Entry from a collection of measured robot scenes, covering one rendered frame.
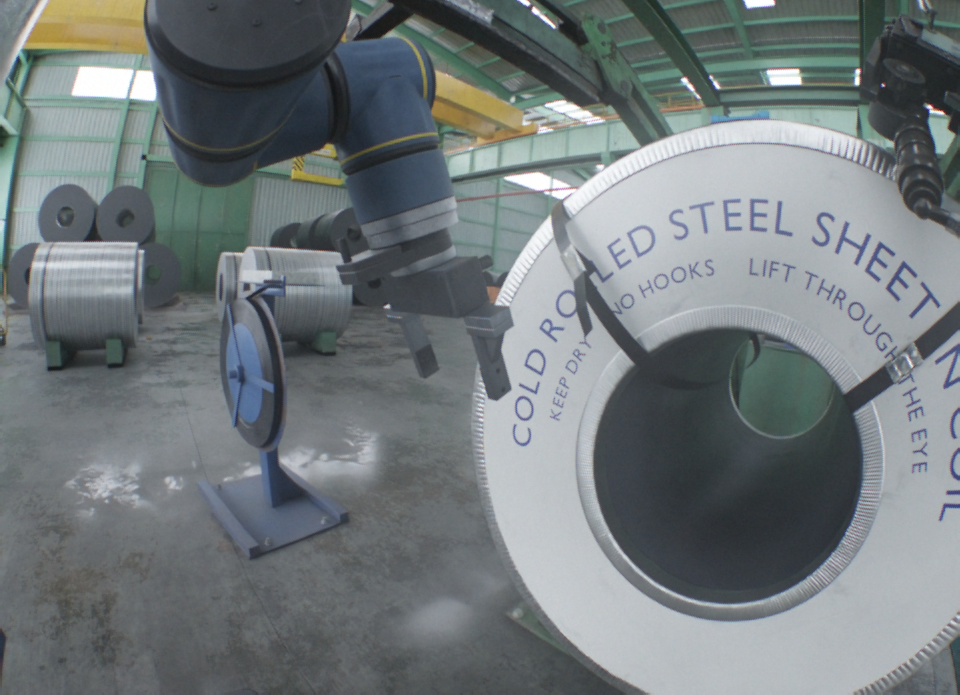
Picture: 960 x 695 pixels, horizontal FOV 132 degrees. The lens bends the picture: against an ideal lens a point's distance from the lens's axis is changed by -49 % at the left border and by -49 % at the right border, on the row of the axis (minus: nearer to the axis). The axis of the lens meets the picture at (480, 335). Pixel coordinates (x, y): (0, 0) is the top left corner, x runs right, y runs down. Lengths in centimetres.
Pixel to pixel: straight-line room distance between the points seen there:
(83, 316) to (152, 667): 398
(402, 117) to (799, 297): 58
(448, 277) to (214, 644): 128
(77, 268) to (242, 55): 481
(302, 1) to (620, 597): 97
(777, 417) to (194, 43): 327
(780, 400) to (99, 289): 605
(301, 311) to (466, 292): 476
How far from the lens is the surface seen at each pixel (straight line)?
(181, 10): 22
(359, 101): 41
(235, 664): 137
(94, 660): 151
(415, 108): 42
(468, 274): 42
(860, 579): 80
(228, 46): 21
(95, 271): 493
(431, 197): 41
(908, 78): 61
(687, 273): 72
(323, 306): 523
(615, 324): 73
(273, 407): 153
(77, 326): 500
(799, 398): 322
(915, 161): 53
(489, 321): 39
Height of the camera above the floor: 105
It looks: 7 degrees down
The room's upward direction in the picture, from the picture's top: 5 degrees clockwise
